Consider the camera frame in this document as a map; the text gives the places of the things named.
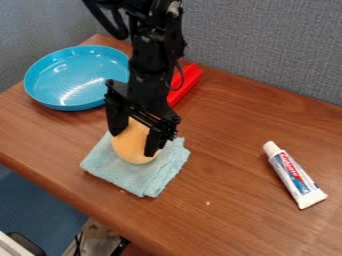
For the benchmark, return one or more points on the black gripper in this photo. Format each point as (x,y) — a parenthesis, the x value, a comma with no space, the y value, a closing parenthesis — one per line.
(140,99)

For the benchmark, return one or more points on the yellow orange ball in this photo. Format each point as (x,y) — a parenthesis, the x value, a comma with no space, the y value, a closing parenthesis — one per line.
(129,142)

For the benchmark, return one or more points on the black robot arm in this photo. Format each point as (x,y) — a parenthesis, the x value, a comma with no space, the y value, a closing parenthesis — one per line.
(155,17)

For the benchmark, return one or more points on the blue plate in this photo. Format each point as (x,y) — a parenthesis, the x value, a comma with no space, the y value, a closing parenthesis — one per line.
(67,80)

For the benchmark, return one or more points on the red plastic block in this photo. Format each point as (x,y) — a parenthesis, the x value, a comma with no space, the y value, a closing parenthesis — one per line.
(184,81)

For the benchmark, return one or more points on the light blue folded cloth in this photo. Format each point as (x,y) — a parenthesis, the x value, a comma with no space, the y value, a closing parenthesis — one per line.
(143,180)

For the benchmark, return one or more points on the white toothpaste tube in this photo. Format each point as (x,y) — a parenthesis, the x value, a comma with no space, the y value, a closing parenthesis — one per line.
(299,184)

